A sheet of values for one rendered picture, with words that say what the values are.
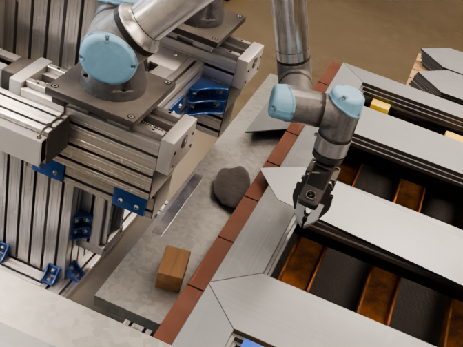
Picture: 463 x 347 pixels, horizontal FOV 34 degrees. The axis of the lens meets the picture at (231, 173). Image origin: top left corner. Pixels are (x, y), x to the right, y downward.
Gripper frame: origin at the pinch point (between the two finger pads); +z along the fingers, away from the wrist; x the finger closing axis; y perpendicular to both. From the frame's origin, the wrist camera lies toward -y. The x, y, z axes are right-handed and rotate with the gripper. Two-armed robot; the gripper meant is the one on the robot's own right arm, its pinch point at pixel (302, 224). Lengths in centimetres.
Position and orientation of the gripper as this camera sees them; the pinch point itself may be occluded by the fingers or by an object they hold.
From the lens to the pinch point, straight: 178.1
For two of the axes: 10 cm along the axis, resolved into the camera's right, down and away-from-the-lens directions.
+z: -2.1, 7.9, 5.7
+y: 3.5, -4.9, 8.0
